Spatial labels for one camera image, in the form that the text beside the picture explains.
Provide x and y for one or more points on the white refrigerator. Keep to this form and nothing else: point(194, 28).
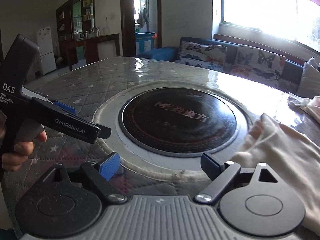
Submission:
point(44, 41)

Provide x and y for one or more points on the grey quilted star table cover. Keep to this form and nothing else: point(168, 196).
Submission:
point(48, 199)

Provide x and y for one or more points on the blue cabinet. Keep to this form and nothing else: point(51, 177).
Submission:
point(144, 42)

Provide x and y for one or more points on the cream long-sleeve shirt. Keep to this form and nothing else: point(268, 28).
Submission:
point(293, 156)

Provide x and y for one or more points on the butterfly cushion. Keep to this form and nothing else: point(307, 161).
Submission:
point(258, 65)
point(212, 57)

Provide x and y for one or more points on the person's left hand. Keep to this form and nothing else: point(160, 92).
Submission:
point(13, 160)

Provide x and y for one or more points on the blue sofa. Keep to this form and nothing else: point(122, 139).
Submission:
point(288, 82)

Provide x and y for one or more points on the dark wooden shelf cabinet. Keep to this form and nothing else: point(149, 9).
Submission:
point(75, 18)

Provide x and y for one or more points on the grey pillow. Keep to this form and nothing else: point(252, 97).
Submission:
point(309, 83)

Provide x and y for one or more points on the dark wooden desk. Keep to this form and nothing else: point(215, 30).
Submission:
point(90, 46)

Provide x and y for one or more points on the dark door frame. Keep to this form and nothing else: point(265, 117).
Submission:
point(127, 27)

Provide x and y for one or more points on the round black induction cooktop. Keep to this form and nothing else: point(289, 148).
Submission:
point(179, 122)

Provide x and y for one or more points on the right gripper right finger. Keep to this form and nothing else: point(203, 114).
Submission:
point(222, 177)

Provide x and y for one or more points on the window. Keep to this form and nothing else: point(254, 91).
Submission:
point(295, 20)

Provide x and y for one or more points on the pink item in plastic bag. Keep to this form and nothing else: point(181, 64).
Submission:
point(309, 106)

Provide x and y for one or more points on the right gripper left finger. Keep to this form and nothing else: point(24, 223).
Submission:
point(97, 177)

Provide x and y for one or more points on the right butterfly cushion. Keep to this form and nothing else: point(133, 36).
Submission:
point(258, 65)

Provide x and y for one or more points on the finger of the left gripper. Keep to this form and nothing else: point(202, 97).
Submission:
point(64, 107)
point(104, 132)

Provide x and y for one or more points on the left butterfly cushion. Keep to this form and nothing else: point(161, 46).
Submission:
point(212, 57)

